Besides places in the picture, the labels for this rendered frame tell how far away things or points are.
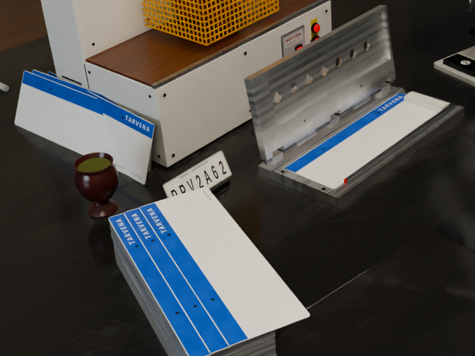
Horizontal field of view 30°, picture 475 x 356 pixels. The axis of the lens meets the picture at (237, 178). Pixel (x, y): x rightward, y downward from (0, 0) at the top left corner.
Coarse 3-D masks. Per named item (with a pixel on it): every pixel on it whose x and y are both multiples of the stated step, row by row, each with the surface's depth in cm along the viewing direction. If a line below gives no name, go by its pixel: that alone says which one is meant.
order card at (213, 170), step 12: (216, 156) 177; (192, 168) 173; (204, 168) 175; (216, 168) 176; (228, 168) 178; (180, 180) 171; (192, 180) 173; (204, 180) 174; (216, 180) 176; (168, 192) 169; (180, 192) 171
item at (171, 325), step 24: (120, 216) 154; (120, 240) 148; (120, 264) 155; (144, 264) 142; (144, 288) 140; (168, 288) 136; (144, 312) 147; (168, 312) 131; (168, 336) 133; (192, 336) 127; (264, 336) 126
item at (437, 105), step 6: (408, 96) 196; (414, 96) 196; (420, 96) 196; (426, 96) 196; (414, 102) 195; (420, 102) 194; (426, 102) 193; (432, 102) 193; (438, 102) 193; (444, 102) 192; (432, 108) 192; (438, 108) 191; (444, 108) 191
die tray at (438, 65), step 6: (468, 48) 220; (474, 48) 219; (462, 54) 217; (468, 54) 217; (474, 54) 216; (438, 66) 213; (444, 66) 212; (444, 72) 212; (450, 72) 210; (456, 72) 209; (462, 72) 209; (462, 78) 207; (468, 78) 206; (474, 78) 206; (474, 84) 204
